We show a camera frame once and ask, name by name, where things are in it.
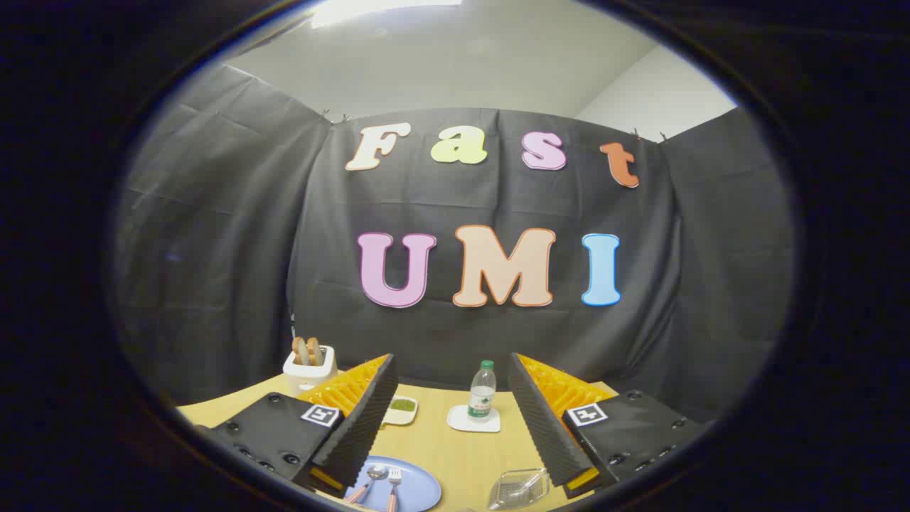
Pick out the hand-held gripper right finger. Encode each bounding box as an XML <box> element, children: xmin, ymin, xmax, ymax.
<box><xmin>508</xmin><ymin>352</ymin><xmax>709</xmax><ymax>500</ymax></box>

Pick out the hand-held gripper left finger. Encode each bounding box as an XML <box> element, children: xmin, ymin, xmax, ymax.
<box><xmin>206</xmin><ymin>353</ymin><xmax>399</xmax><ymax>498</ymax></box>

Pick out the spoon with checked handle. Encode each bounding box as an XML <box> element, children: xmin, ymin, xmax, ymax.
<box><xmin>346</xmin><ymin>464</ymin><xmax>390</xmax><ymax>504</ymax></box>

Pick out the white divided dish with beans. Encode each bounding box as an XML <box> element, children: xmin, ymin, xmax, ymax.
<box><xmin>382</xmin><ymin>395</ymin><xmax>419</xmax><ymax>427</ymax></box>

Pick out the clear water bottle green cap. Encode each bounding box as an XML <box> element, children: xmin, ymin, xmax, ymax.
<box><xmin>468</xmin><ymin>360</ymin><xmax>497</xmax><ymax>423</ymax></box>

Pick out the white toaster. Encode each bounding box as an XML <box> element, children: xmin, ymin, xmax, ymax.
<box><xmin>282</xmin><ymin>344</ymin><xmax>338</xmax><ymax>396</ymax></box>

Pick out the clear cutlery drain basket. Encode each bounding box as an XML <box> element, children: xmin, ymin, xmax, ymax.
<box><xmin>488</xmin><ymin>467</ymin><xmax>550</xmax><ymax>511</ymax></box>

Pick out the white square coaster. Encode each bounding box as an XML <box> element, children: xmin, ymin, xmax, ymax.
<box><xmin>446</xmin><ymin>404</ymin><xmax>501</xmax><ymax>433</ymax></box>

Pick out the blue round plate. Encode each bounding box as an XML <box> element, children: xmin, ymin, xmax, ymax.
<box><xmin>344</xmin><ymin>455</ymin><xmax>442</xmax><ymax>512</ymax></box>

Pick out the ceiling light panel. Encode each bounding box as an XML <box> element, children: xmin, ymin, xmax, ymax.
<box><xmin>311</xmin><ymin>0</ymin><xmax>463</xmax><ymax>29</ymax></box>

